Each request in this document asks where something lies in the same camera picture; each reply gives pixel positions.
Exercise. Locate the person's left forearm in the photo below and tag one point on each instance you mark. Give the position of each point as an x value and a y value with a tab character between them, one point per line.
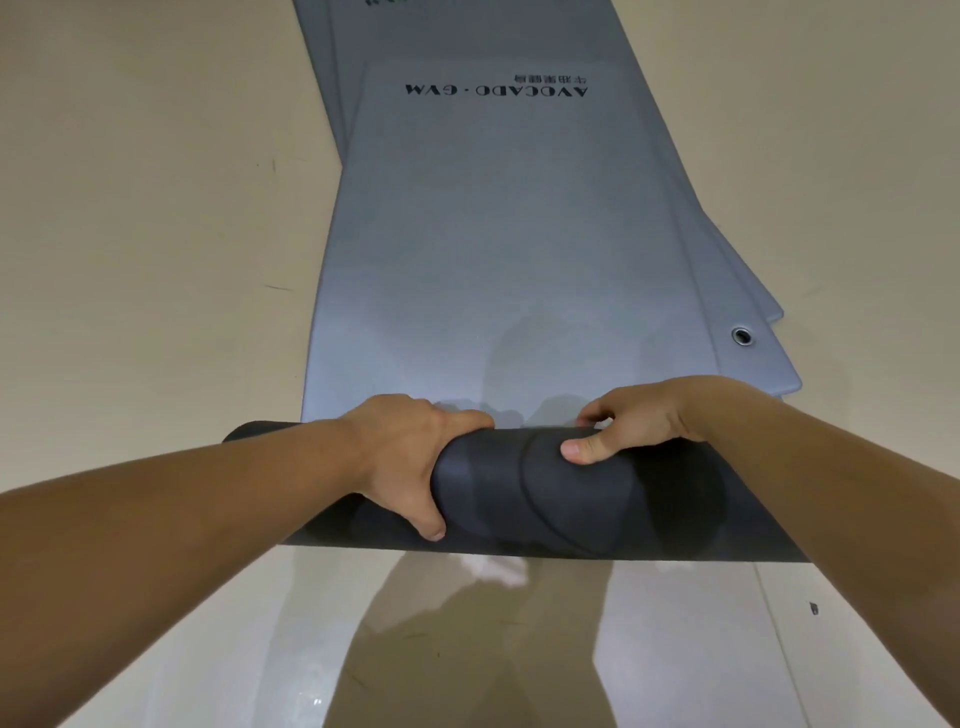
150	570

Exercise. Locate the person's right hand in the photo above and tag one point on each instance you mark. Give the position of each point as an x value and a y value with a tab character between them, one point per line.
652	416

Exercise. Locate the person's right forearm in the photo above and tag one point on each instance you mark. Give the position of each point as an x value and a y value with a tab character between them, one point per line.
840	495

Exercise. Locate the person's left hand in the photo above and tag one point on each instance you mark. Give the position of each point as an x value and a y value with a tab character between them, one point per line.
397	450

